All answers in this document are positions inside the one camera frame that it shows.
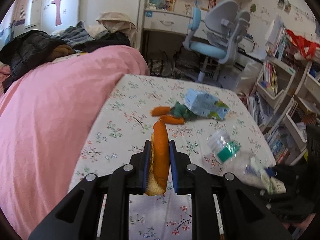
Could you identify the pink duvet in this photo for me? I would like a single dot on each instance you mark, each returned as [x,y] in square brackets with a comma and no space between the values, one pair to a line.
[45,119]

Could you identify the stack of books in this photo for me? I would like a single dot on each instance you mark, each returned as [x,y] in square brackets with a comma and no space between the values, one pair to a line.
[283,145]

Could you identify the small orange peel piece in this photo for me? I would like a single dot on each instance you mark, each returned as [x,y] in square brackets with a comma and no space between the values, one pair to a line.
[160,110]

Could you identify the patterned window curtain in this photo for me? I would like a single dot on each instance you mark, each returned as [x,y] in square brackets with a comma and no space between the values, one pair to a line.
[13,18]

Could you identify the red bag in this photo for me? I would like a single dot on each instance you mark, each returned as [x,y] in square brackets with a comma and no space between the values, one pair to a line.
[306,48]

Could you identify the long orange peel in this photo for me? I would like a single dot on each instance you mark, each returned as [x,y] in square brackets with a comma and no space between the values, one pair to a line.
[160,160]

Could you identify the floral white bed sheet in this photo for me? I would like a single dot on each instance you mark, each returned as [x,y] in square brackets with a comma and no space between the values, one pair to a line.
[124,124]

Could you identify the clear plastic water bottle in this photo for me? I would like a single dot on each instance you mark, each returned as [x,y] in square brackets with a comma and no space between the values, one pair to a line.
[243,164]

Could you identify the pile of clothes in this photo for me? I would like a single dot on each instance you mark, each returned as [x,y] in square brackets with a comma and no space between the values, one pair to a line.
[90,38]

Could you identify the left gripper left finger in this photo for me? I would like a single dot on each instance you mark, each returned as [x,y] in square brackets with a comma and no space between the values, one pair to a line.
[98,207]

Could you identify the black down jacket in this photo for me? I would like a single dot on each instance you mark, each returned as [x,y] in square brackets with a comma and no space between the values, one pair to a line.
[32,49]

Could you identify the blue grey desk chair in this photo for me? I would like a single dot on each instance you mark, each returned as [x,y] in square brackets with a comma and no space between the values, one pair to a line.
[226,26]

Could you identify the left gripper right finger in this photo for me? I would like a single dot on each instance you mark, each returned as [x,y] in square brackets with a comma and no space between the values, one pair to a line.
[243,215]

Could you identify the beige hat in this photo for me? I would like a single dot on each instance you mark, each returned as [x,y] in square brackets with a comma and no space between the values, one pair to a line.
[118,22]

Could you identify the white desk with drawer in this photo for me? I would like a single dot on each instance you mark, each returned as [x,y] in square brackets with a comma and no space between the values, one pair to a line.
[170,22]

